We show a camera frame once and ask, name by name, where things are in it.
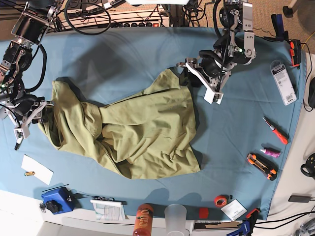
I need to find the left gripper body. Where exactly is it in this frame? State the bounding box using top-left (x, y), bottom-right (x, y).
top-left (176, 50), bottom-right (232, 92)

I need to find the red handled screwdriver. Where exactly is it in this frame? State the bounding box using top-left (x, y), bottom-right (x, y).
top-left (263, 117), bottom-right (288, 145)

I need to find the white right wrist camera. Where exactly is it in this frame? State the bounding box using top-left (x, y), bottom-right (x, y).
top-left (14, 126), bottom-right (30, 140)

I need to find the purple glue tube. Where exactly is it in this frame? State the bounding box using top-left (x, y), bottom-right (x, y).
top-left (260, 148), bottom-right (281, 158)

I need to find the clear plastic bit case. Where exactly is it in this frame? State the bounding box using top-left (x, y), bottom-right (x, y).
top-left (270, 59), bottom-right (297, 106)

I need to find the orange black utility knife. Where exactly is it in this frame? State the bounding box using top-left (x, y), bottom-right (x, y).
top-left (247, 153), bottom-right (277, 181)

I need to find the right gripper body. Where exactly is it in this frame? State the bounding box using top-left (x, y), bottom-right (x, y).
top-left (0, 94), bottom-right (52, 125)

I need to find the small yellow battery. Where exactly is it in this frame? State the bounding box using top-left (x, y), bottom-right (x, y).
top-left (25, 172), bottom-right (35, 176)

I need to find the orange drink bottle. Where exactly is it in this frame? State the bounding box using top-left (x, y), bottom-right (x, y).
top-left (132, 204), bottom-right (154, 236)

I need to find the white power strip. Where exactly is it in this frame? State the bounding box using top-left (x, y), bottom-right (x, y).
top-left (69, 9), bottom-right (171, 29)

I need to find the orange tape roll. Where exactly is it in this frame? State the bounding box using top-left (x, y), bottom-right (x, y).
top-left (214, 195), bottom-right (229, 208)

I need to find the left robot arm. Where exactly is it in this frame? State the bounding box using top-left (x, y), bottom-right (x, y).
top-left (191, 0), bottom-right (256, 91)

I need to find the white paper booklet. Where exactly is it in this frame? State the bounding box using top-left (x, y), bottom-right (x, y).
top-left (90, 199), bottom-right (126, 221)

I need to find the blue box with knob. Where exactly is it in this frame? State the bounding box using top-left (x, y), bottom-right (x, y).
top-left (41, 187), bottom-right (75, 215)

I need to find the white square card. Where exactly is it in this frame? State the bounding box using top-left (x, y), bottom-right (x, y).
top-left (221, 199), bottom-right (247, 221)

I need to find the translucent plastic cup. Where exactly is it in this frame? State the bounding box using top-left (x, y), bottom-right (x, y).
top-left (164, 204), bottom-right (187, 236)

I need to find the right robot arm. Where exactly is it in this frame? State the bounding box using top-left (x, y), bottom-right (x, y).
top-left (0, 0), bottom-right (70, 132)

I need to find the black power adapter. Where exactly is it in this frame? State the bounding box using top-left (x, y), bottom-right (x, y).
top-left (288, 195), bottom-right (312, 203)

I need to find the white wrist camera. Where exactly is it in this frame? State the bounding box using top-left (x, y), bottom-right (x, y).
top-left (204, 88), bottom-right (224, 105)
top-left (14, 126), bottom-right (30, 140)

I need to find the small red block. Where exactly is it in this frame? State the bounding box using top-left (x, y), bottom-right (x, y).
top-left (199, 207), bottom-right (209, 219)

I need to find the olive green t-shirt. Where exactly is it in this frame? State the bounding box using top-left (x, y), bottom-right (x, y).
top-left (39, 69), bottom-right (200, 179)

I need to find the black cable tie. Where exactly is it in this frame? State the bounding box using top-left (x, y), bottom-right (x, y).
top-left (42, 184), bottom-right (69, 192)

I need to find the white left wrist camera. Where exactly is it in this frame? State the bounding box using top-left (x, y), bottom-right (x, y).
top-left (204, 88), bottom-right (224, 105)

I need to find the blue orange bar clamp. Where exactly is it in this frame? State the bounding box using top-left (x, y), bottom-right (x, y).
top-left (227, 208), bottom-right (260, 236)

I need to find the orange black clamp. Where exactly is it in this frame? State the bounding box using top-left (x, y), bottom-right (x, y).
top-left (290, 39), bottom-right (301, 68)

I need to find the white black marker pen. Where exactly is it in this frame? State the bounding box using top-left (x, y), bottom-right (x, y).
top-left (14, 138), bottom-right (23, 150)

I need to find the white paper sheet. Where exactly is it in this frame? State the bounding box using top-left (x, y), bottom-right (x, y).
top-left (21, 155), bottom-right (54, 185)

